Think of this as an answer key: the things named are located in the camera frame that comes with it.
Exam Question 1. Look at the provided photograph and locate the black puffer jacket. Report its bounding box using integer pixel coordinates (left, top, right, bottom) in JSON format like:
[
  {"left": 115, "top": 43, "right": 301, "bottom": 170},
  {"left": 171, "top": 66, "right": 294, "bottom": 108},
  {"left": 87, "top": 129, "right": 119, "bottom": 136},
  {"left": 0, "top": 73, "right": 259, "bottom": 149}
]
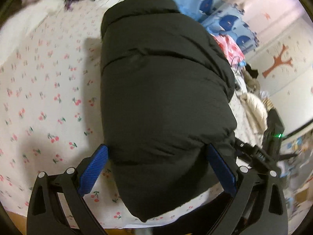
[{"left": 101, "top": 0, "right": 237, "bottom": 222}]

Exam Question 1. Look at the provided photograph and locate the beige fur coat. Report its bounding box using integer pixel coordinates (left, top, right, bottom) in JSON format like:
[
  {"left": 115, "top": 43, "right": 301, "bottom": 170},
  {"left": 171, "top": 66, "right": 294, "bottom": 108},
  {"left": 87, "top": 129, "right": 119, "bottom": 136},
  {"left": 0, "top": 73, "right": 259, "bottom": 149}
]
[{"left": 239, "top": 70, "right": 274, "bottom": 135}]

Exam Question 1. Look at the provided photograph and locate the pink checkered cloth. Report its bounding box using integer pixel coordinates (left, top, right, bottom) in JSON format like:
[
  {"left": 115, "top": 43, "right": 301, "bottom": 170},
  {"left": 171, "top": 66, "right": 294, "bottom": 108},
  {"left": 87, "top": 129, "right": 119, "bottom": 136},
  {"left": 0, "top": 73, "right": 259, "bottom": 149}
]
[{"left": 213, "top": 34, "right": 245, "bottom": 65}]

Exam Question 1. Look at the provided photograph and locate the cherry print bed sheet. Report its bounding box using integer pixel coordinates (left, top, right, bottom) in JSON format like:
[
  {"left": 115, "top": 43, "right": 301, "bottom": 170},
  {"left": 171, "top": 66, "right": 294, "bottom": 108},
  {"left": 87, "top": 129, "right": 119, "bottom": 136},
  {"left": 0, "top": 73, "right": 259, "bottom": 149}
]
[{"left": 0, "top": 0, "right": 265, "bottom": 229}]

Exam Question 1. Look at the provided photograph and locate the blue whale curtain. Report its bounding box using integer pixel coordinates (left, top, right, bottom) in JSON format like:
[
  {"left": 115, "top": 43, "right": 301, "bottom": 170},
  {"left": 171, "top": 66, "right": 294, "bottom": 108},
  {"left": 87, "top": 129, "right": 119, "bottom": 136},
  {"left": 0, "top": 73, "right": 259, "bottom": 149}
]
[{"left": 173, "top": 0, "right": 259, "bottom": 54}]

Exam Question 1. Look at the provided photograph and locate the white striped duvet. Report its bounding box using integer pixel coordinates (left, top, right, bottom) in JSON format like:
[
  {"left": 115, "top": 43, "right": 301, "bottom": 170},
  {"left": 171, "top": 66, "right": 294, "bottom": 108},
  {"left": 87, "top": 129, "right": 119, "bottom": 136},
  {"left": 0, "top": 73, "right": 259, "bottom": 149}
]
[{"left": 1, "top": 0, "right": 123, "bottom": 63}]

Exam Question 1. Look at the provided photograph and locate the tree wall sticker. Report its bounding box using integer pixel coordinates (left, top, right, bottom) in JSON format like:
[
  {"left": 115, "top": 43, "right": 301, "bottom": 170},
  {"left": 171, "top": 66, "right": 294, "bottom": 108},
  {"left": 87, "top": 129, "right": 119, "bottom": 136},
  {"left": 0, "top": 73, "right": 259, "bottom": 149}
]
[{"left": 262, "top": 43, "right": 293, "bottom": 78}]

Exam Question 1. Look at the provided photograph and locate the black charger cable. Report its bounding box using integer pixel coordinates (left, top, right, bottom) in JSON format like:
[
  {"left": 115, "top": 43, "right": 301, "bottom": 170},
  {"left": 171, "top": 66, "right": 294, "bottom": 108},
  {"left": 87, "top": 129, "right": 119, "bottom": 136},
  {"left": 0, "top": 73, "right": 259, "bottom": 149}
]
[{"left": 230, "top": 55, "right": 243, "bottom": 73}]

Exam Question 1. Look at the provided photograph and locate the purple hair tie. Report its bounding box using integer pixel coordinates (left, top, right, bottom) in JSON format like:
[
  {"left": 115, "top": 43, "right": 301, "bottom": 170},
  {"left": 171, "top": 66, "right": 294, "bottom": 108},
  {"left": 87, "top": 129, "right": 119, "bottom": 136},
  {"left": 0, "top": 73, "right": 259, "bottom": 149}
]
[{"left": 64, "top": 0, "right": 79, "bottom": 12}]

